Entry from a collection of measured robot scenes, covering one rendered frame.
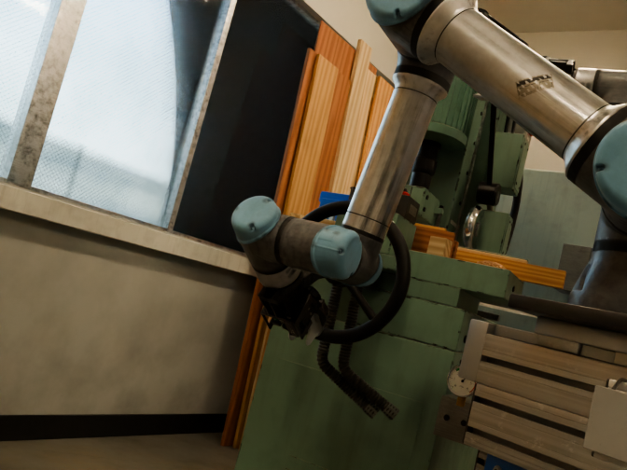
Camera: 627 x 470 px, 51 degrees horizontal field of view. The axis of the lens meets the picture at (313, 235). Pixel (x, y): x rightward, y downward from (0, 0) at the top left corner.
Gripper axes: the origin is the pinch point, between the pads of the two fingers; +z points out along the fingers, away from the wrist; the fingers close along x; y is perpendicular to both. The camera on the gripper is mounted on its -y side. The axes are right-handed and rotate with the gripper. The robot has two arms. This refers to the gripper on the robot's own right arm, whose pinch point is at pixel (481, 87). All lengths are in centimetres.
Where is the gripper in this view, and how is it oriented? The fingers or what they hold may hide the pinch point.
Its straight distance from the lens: 160.3
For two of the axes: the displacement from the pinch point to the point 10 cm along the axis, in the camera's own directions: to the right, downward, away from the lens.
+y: -0.9, -8.5, -5.2
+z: -8.7, -1.8, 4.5
